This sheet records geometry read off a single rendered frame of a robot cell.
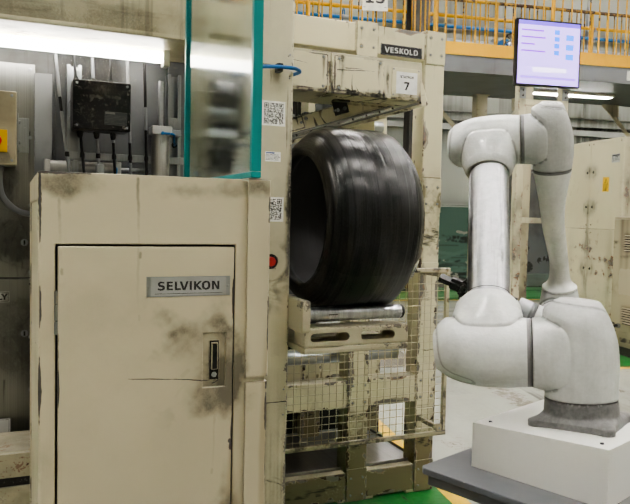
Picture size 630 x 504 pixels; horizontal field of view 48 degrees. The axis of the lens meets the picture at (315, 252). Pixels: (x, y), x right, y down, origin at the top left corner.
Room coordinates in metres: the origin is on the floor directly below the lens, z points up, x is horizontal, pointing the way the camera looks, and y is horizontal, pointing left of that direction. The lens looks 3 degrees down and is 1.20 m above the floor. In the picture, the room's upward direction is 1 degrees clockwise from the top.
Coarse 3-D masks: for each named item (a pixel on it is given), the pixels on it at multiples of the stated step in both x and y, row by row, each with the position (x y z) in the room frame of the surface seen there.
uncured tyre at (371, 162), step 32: (320, 128) 2.28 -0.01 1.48; (320, 160) 2.14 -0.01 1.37; (352, 160) 2.08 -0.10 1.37; (384, 160) 2.13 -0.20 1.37; (320, 192) 2.59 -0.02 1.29; (352, 192) 2.04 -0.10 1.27; (384, 192) 2.07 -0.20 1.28; (416, 192) 2.12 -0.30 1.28; (320, 224) 2.61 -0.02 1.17; (352, 224) 2.03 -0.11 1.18; (384, 224) 2.06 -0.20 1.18; (416, 224) 2.11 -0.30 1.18; (320, 256) 2.57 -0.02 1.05; (352, 256) 2.05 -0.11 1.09; (384, 256) 2.08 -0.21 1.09; (416, 256) 2.14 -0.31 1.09; (320, 288) 2.14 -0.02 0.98; (352, 288) 2.11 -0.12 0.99; (384, 288) 2.15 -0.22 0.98
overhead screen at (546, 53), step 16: (528, 32) 5.92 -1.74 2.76; (544, 32) 5.96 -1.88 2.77; (560, 32) 5.99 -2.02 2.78; (576, 32) 6.02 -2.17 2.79; (528, 48) 5.92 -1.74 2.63; (544, 48) 5.96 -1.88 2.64; (560, 48) 5.99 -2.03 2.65; (576, 48) 6.03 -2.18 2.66; (528, 64) 5.93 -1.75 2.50; (544, 64) 5.96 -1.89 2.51; (560, 64) 5.99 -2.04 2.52; (576, 64) 6.03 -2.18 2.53; (528, 80) 5.93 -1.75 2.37; (544, 80) 5.96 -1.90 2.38; (560, 80) 5.99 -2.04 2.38; (576, 80) 6.03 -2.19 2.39
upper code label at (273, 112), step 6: (264, 102) 2.13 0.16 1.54; (270, 102) 2.14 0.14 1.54; (276, 102) 2.15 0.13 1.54; (282, 102) 2.16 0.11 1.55; (264, 108) 2.13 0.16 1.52; (270, 108) 2.14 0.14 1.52; (276, 108) 2.15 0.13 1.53; (282, 108) 2.16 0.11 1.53; (264, 114) 2.13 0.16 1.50; (270, 114) 2.14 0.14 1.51; (276, 114) 2.15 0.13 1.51; (282, 114) 2.16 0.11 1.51; (264, 120) 2.13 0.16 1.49; (270, 120) 2.14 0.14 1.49; (276, 120) 2.15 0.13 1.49; (282, 120) 2.16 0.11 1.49; (282, 126) 2.16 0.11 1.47
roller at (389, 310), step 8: (392, 304) 2.25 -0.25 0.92; (400, 304) 2.26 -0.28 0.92; (312, 312) 2.12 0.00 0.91; (320, 312) 2.13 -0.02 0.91; (328, 312) 2.14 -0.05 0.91; (336, 312) 2.15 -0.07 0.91; (344, 312) 2.16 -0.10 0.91; (352, 312) 2.17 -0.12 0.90; (360, 312) 2.18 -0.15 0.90; (368, 312) 2.20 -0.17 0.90; (376, 312) 2.21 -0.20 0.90; (384, 312) 2.22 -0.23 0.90; (392, 312) 2.23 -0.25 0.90; (400, 312) 2.24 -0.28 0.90; (312, 320) 2.13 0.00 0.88; (320, 320) 2.14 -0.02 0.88; (328, 320) 2.15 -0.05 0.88; (336, 320) 2.17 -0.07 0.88
